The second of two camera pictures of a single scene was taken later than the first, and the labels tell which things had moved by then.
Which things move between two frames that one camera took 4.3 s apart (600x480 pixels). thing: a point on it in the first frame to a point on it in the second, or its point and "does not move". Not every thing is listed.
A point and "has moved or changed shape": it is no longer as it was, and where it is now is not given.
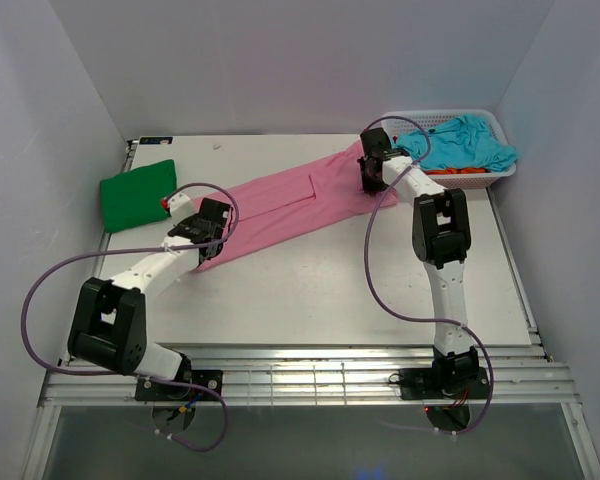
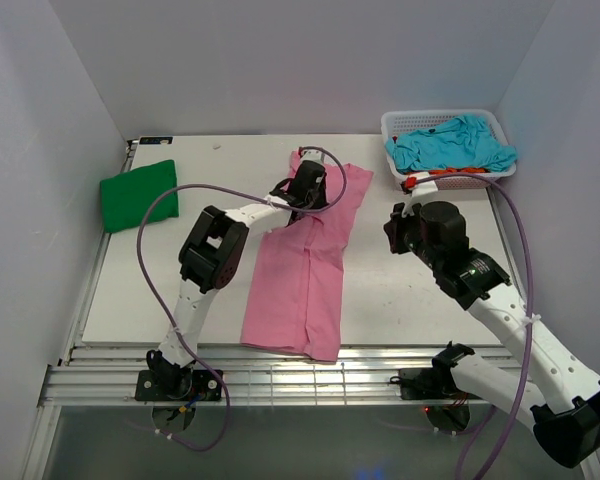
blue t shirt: x=468 y=141 does not move
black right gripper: x=368 y=187 to x=394 y=227
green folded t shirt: x=134 y=197 does not move
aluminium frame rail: x=308 y=375 does not move
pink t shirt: x=300 y=205 has moved or changed shape
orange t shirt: x=466 y=170 does not move
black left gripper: x=188 y=222 to x=321 y=202
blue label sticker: x=155 y=140 does not move
